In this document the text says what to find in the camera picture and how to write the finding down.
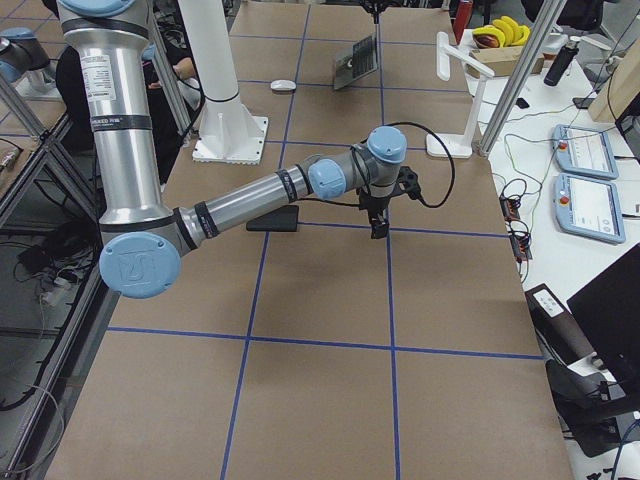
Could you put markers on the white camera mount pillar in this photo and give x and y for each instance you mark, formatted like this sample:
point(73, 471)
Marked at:
point(228, 132)

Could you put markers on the black water bottle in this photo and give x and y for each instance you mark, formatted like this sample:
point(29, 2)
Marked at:
point(561, 62)

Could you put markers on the aluminium frame post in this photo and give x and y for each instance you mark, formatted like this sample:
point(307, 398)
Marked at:
point(546, 18)

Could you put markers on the person in black clothes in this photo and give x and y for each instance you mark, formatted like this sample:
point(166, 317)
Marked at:
point(167, 139)

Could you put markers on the grey laptop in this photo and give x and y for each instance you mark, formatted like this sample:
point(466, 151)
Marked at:
point(355, 62)

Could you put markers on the lower teach pendant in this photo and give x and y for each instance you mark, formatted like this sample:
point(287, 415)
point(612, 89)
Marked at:
point(588, 207)

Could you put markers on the upper teach pendant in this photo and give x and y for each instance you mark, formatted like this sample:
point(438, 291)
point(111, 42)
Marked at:
point(584, 151)

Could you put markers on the white computer mouse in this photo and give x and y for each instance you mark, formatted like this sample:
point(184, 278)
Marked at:
point(283, 86)

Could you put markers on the black monitor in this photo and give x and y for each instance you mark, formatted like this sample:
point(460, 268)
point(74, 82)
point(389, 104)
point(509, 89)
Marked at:
point(607, 311)

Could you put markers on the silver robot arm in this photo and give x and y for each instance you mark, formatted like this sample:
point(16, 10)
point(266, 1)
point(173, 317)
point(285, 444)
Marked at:
point(144, 241)
point(21, 51)

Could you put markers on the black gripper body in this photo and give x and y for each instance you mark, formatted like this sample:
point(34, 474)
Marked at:
point(376, 207)
point(376, 17)

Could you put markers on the yellow bananas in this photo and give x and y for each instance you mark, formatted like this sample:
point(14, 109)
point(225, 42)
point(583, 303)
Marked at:
point(500, 33)

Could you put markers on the cardboard box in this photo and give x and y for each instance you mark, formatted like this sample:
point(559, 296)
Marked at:
point(502, 61)

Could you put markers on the teach pendant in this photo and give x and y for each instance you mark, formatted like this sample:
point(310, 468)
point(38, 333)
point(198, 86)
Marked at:
point(584, 151)
point(588, 207)

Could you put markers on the black mouse pad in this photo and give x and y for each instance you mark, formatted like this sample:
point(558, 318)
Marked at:
point(284, 219)

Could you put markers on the red bottle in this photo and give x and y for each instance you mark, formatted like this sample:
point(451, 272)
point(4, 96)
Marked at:
point(462, 16)

